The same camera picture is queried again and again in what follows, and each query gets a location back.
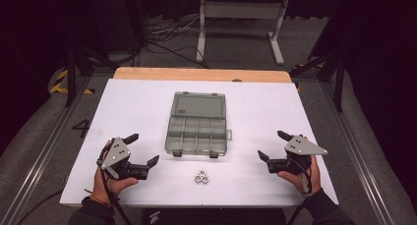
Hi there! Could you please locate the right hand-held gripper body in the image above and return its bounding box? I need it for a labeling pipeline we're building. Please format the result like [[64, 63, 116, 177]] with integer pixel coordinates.
[[267, 135, 328, 176]]

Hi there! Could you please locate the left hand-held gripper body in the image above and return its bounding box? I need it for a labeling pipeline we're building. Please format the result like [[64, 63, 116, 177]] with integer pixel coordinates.
[[96, 137, 150, 181]]

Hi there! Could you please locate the person's left hand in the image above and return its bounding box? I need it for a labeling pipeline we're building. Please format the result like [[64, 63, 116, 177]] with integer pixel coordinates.
[[91, 140, 140, 205]]

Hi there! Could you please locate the person's right hand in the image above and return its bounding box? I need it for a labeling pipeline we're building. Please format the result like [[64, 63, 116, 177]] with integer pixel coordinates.
[[276, 154, 323, 196]]

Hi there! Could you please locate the clear plastic organizer box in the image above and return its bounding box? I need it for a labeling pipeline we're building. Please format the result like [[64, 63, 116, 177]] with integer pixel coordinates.
[[164, 90, 233, 159]]

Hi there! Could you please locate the person's lap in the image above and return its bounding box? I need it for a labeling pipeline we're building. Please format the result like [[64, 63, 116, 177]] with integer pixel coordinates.
[[141, 206, 288, 225]]

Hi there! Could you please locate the black tripod stand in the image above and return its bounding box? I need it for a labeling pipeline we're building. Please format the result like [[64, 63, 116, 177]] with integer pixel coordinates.
[[62, 28, 116, 108], [289, 47, 346, 113]]

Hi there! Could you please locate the yellow black floor tape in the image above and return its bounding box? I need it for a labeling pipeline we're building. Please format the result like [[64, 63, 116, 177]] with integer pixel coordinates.
[[48, 69, 95, 95]]

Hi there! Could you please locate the right hand-held gripper black cable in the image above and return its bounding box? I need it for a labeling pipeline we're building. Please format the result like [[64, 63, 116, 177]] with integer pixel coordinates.
[[286, 159, 313, 225]]

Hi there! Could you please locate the hand-held gripper black cable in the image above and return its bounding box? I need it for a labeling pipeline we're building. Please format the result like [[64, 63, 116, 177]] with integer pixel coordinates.
[[286, 159, 313, 225], [96, 140, 133, 225]]

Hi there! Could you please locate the left hand-held gripper black cable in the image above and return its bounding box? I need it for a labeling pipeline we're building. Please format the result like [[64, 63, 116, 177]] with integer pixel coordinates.
[[96, 140, 133, 225]]

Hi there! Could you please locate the thin wrist bracelet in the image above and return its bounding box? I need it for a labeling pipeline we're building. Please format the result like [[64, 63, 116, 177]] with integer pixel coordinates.
[[84, 189, 113, 209]]

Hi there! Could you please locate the aluminium floor rail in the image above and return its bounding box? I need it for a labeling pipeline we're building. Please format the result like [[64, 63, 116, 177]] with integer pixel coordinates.
[[0, 75, 96, 225], [319, 81, 394, 225]]

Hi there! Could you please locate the black floor cable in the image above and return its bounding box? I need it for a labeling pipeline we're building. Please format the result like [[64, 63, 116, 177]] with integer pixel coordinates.
[[15, 189, 64, 225]]

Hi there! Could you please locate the bundle of floor cables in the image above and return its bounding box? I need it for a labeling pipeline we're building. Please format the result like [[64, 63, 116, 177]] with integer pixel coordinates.
[[141, 14, 210, 70]]

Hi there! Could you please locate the white metal stand frame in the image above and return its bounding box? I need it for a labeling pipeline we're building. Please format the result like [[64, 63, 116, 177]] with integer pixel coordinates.
[[195, 0, 290, 66]]

